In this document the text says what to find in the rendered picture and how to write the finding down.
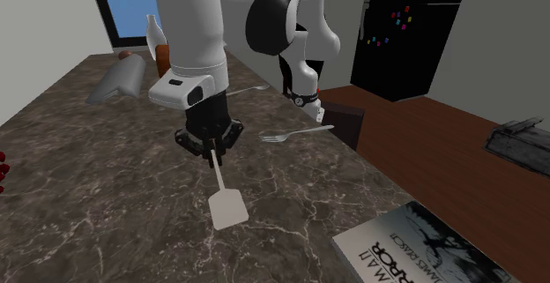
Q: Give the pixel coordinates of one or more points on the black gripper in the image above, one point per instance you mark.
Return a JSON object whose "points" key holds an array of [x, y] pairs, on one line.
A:
{"points": [[208, 114]]}

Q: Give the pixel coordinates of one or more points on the white spatula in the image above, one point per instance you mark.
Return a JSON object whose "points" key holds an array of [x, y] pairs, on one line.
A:
{"points": [[228, 210]]}

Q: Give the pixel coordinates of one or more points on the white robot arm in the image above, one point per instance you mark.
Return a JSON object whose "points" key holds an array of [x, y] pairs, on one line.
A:
{"points": [[193, 24]]}

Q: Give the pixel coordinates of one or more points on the silver spoon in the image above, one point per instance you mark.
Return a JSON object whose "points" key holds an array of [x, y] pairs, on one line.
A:
{"points": [[251, 88]]}

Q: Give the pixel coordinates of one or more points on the silver fork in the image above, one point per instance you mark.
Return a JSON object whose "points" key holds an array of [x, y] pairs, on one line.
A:
{"points": [[296, 132]]}

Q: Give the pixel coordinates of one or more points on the grey dustpan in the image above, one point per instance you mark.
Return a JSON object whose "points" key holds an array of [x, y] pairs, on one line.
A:
{"points": [[122, 78]]}

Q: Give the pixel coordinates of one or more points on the white bottle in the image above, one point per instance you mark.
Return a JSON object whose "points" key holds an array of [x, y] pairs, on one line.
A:
{"points": [[153, 35]]}

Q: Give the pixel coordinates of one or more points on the brown round fruit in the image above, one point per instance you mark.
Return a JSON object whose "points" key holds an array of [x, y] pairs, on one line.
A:
{"points": [[124, 54]]}

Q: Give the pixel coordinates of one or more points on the black framed window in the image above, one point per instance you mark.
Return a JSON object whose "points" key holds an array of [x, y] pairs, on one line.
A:
{"points": [[129, 2]]}

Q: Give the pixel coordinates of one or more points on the red berries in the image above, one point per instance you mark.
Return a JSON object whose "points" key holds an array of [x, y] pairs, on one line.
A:
{"points": [[3, 169]]}

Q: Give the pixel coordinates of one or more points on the black fridge with magnets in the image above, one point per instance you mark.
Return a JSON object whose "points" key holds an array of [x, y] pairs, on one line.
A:
{"points": [[412, 58]]}

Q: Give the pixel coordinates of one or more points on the grey book with black lettering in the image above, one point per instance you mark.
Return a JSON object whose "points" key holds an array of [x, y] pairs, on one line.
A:
{"points": [[421, 252]]}

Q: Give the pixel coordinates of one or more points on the dark grey box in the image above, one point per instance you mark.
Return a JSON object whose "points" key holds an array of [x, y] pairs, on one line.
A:
{"points": [[522, 146]]}

